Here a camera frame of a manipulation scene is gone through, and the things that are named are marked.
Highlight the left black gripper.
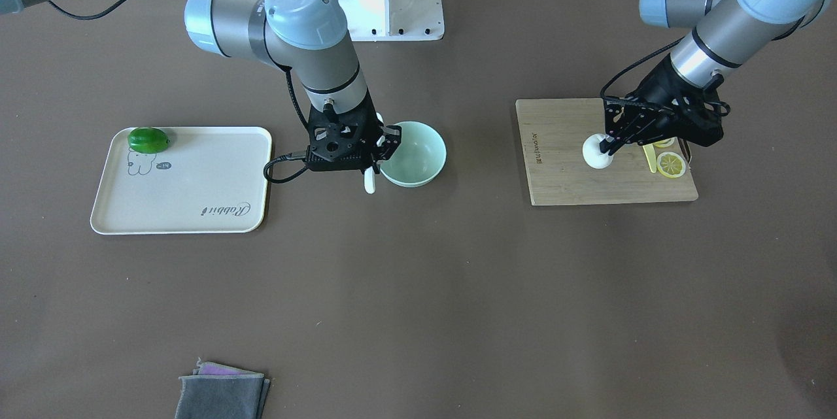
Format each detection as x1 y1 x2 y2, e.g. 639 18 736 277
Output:
600 56 730 156

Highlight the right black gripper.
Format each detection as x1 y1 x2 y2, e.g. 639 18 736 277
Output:
306 93 401 175

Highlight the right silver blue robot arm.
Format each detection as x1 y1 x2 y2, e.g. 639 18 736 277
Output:
2 0 401 177

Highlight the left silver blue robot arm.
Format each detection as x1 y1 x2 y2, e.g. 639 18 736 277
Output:
583 0 831 169

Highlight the light green bowl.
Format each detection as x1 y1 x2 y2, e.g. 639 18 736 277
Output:
381 121 447 188

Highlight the lemon slice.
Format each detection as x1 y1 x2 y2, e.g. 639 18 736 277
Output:
657 152 689 178
653 138 677 148

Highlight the wooden cutting board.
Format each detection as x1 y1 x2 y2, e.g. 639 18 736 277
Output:
515 99 699 207

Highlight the white rectangular tray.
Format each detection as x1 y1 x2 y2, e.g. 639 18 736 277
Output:
90 127 272 235

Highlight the green lime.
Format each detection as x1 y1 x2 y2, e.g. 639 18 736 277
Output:
128 127 170 154

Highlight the grey folded cloth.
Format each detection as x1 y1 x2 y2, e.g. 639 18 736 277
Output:
175 360 271 418

